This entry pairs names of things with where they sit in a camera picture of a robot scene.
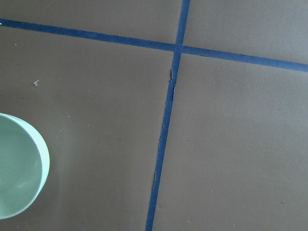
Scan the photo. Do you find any green bowl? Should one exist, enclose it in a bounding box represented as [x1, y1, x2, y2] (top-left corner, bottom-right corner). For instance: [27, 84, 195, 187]
[0, 113, 50, 219]

